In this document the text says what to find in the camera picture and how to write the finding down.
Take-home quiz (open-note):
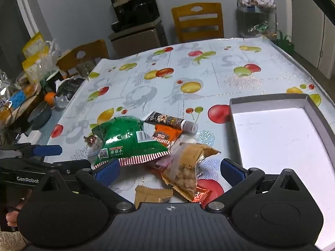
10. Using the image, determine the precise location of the shiny orange foil packet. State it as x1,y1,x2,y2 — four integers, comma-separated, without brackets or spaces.
192,180,213,205

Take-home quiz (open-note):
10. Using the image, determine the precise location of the grey bowl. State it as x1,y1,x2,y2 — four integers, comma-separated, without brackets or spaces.
27,101,52,130

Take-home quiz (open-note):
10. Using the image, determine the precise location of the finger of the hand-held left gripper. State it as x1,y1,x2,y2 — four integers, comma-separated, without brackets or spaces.
25,159,92,175
0,143,63,160

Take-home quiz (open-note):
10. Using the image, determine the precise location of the green basket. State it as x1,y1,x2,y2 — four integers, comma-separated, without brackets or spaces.
274,31,295,54

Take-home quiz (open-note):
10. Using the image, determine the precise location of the black snack stick packet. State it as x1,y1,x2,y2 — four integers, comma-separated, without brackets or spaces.
143,111,198,134

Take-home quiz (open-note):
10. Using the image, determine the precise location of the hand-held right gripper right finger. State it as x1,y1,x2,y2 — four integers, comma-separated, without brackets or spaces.
206,158,305,212

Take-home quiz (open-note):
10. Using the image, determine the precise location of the grey cardboard box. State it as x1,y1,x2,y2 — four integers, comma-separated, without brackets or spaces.
229,93,335,249

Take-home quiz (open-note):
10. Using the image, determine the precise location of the clear plastic container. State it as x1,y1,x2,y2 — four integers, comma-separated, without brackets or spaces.
76,59,97,77

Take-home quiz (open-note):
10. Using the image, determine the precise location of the wooden chair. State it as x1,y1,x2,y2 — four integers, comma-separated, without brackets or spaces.
171,3,225,43
56,40,110,77

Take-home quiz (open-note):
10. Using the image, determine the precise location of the orange snack packet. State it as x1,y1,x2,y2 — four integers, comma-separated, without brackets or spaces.
152,125,182,147

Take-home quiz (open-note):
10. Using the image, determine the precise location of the green snack bag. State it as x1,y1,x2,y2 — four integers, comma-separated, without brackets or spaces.
90,115,170,169

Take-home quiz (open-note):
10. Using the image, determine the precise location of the clear purple snack packet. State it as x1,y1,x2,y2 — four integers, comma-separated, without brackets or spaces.
147,153,179,173

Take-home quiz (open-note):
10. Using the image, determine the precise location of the clear brown nut packet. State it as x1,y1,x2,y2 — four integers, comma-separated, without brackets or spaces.
161,142,222,202

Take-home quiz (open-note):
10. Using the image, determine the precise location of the yellow package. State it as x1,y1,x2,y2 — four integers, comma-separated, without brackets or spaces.
22,54,48,83
22,32,45,58

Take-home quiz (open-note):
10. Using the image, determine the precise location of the person's left hand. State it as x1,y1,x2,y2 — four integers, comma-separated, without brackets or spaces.
5,210,19,227

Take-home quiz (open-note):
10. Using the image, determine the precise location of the black plastic bag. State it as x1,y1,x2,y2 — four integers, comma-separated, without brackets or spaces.
56,77,85,101

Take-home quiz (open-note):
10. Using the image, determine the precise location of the clear plastic bag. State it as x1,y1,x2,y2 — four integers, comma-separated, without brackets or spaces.
39,40,62,75

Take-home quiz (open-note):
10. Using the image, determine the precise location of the green candy bag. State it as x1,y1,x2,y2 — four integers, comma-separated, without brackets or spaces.
249,22,271,35

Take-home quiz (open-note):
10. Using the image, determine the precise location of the black water dispenser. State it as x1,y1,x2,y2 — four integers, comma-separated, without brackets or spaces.
108,0,168,58

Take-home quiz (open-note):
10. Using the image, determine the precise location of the metal rack cart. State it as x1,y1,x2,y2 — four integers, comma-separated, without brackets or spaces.
236,0,278,41

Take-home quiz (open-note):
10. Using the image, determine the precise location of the fruit print tablecloth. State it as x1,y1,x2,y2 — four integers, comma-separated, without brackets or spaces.
43,37,335,207

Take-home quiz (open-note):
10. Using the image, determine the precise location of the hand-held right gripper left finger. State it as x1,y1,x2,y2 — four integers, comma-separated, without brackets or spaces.
37,159,134,212

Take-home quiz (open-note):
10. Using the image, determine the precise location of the brown gold candy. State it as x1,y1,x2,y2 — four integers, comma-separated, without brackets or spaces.
83,134,103,150

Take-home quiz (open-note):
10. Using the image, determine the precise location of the small brown snack packet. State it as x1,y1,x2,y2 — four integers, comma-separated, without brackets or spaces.
134,185,174,209

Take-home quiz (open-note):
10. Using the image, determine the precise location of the person's beige clothing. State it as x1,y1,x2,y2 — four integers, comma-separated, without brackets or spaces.
0,231,25,251

